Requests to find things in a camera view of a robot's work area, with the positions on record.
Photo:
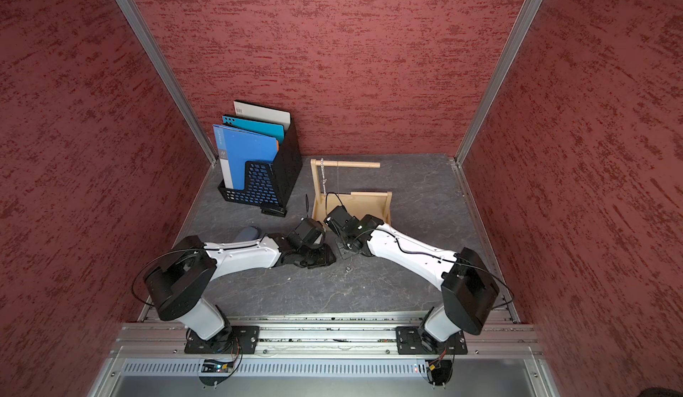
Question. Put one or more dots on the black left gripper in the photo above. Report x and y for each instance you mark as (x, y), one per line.
(325, 258)

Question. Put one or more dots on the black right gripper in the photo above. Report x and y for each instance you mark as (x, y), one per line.
(356, 252)

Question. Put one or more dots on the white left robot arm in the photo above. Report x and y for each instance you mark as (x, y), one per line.
(177, 280)

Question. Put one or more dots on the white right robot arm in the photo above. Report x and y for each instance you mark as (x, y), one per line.
(469, 290)

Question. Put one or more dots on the wooden jewelry display stand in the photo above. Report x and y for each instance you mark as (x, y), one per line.
(358, 204)

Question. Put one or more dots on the black stapler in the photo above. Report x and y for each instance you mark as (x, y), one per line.
(273, 210)

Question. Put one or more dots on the grey oval case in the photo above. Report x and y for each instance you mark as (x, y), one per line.
(247, 234)

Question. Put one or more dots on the black mesh file holder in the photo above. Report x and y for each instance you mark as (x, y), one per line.
(269, 182)

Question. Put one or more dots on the blue folder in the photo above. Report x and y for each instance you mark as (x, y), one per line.
(236, 147)

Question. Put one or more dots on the teal folder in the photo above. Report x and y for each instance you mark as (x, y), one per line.
(276, 131)

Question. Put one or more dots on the white grey folder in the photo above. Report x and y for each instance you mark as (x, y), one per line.
(262, 113)

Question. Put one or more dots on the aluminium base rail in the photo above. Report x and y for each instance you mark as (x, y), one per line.
(318, 345)

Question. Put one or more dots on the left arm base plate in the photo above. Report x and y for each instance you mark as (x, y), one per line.
(233, 340)

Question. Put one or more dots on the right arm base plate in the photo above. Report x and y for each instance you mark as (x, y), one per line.
(411, 341)

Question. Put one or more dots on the left aluminium corner post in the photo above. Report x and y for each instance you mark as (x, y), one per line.
(144, 35)

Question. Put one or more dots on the aluminium corner post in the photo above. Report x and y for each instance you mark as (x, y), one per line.
(144, 35)
(518, 33)

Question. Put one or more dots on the right aluminium corner post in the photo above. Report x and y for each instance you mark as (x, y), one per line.
(518, 33)

